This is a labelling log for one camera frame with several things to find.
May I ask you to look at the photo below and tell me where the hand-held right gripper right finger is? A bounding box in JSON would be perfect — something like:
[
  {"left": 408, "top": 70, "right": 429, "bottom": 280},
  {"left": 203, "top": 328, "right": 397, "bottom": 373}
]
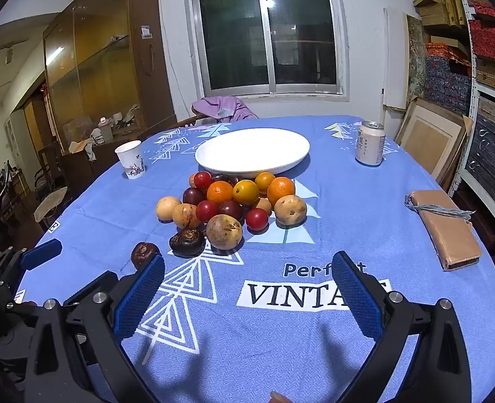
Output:
[{"left": 331, "top": 251, "right": 473, "bottom": 403}]

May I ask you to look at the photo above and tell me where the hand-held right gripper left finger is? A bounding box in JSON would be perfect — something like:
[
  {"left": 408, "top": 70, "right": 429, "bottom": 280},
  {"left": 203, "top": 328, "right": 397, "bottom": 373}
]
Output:
[{"left": 23, "top": 254, "right": 166, "bottom": 403}]

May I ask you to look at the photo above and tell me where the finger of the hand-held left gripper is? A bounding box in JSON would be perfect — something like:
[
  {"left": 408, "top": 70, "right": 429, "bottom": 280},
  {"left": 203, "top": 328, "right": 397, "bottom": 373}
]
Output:
[{"left": 0, "top": 238, "right": 62, "bottom": 303}]

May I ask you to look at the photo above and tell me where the pale tan passion fruit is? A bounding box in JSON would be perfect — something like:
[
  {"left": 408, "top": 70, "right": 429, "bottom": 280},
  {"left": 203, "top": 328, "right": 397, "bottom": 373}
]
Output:
[{"left": 155, "top": 196, "right": 182, "bottom": 222}]

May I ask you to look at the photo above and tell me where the large orange tomato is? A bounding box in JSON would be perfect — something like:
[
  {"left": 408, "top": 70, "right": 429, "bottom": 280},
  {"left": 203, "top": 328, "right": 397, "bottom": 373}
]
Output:
[{"left": 267, "top": 177, "right": 296, "bottom": 205}]

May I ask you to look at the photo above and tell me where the orange mandarin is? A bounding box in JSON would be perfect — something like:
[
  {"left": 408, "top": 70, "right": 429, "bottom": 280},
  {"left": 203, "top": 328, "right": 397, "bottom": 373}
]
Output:
[{"left": 207, "top": 181, "right": 234, "bottom": 204}]

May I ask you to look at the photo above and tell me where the yellow-orange mandarin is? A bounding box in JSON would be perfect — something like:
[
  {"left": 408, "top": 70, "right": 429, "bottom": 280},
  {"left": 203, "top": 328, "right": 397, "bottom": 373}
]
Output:
[
  {"left": 255, "top": 172, "right": 276, "bottom": 194},
  {"left": 232, "top": 180, "right": 260, "bottom": 206}
]

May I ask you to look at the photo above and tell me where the white plate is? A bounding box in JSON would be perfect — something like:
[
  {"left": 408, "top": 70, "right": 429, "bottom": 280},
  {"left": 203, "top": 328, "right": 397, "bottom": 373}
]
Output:
[{"left": 195, "top": 128, "right": 311, "bottom": 176}]

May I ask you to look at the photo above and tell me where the pale round woven seat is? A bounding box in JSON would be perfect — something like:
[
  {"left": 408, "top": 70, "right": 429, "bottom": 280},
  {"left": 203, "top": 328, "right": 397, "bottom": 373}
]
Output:
[{"left": 34, "top": 187, "right": 70, "bottom": 223}]

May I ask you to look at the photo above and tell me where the dark wooden chair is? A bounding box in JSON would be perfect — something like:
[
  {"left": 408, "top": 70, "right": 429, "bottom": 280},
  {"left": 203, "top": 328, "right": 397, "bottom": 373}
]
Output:
[{"left": 0, "top": 160, "right": 34, "bottom": 236}]

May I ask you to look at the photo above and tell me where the blue printed tablecloth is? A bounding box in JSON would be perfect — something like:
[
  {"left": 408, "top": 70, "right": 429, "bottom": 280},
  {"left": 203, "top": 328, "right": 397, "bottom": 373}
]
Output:
[{"left": 14, "top": 115, "right": 495, "bottom": 403}]

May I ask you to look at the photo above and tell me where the dark wooden sideboard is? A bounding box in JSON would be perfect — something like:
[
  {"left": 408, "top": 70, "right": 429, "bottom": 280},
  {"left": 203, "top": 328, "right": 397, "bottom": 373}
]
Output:
[{"left": 58, "top": 132, "right": 164, "bottom": 202}]

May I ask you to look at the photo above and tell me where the crumpled pale cloth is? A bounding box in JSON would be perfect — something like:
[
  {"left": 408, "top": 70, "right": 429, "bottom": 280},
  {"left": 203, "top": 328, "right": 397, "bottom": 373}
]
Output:
[{"left": 69, "top": 128, "right": 105, "bottom": 162}]

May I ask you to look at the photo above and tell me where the white floral paper cup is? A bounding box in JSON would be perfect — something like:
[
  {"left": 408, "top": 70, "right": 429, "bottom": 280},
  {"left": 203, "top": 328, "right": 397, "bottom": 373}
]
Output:
[{"left": 115, "top": 140, "right": 146, "bottom": 180}]

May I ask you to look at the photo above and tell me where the white beverage can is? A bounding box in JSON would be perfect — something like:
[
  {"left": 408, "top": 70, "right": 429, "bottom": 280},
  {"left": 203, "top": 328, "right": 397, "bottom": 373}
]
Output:
[{"left": 355, "top": 121, "right": 385, "bottom": 166}]

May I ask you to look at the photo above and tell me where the curved wooden chair back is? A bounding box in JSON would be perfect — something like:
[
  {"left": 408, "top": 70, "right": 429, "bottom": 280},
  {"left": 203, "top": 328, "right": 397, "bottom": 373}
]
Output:
[{"left": 136, "top": 115, "right": 208, "bottom": 141}]

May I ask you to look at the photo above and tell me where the wooden glass-door cabinet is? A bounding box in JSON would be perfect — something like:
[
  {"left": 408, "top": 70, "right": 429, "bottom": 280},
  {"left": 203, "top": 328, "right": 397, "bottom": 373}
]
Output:
[{"left": 43, "top": 0, "right": 177, "bottom": 156}]

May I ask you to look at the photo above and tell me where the purple cloth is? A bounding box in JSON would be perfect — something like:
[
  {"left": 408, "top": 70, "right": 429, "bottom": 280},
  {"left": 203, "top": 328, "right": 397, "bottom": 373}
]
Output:
[{"left": 191, "top": 96, "right": 259, "bottom": 126}]

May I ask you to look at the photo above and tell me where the white metal shelf rack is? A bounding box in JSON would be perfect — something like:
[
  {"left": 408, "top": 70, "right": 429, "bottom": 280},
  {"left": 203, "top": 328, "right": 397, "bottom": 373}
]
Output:
[{"left": 449, "top": 0, "right": 495, "bottom": 219}]

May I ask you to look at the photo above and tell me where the white board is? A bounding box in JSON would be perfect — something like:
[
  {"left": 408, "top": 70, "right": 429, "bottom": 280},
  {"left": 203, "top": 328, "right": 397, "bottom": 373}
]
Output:
[{"left": 382, "top": 7, "right": 412, "bottom": 110}]

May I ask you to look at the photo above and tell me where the floral painted panel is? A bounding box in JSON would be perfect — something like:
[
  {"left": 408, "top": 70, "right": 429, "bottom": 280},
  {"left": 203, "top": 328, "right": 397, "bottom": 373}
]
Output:
[{"left": 406, "top": 14, "right": 429, "bottom": 110}]

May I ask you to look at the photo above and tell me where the sliding glass window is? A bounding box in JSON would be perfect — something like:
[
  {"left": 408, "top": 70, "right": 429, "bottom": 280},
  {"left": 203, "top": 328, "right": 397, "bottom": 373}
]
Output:
[{"left": 183, "top": 0, "right": 351, "bottom": 102}]

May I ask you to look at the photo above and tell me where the stack of patterned gift boxes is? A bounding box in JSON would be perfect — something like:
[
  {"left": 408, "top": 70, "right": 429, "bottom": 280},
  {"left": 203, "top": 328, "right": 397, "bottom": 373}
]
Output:
[{"left": 411, "top": 0, "right": 495, "bottom": 211}]

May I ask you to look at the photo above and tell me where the wooden picture frame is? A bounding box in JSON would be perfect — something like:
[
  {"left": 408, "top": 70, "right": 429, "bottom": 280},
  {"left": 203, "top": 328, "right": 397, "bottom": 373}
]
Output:
[{"left": 394, "top": 96, "right": 475, "bottom": 187}]

